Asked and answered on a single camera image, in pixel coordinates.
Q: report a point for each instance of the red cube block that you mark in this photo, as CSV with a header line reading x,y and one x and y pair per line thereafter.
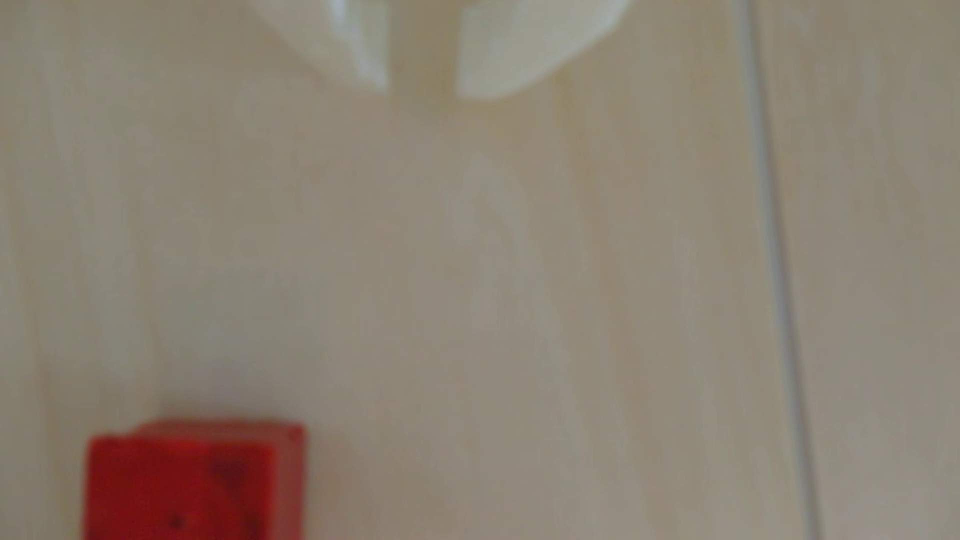
x,y
187,484

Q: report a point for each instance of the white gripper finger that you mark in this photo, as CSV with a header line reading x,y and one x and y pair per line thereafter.
x,y
517,41
337,34

